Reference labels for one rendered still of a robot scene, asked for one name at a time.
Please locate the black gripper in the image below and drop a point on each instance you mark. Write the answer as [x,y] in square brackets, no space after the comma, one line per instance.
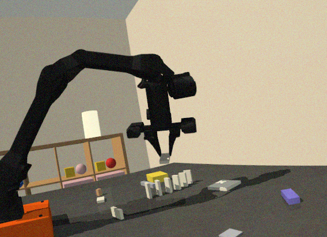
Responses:
[160,120]

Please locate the yellow block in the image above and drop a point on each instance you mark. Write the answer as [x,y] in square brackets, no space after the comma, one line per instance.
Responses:
[157,175]

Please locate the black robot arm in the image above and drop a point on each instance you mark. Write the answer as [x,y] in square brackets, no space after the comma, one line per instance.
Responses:
[52,81]

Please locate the purple rectangular block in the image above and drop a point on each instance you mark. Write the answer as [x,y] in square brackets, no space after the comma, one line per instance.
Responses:
[290,196]

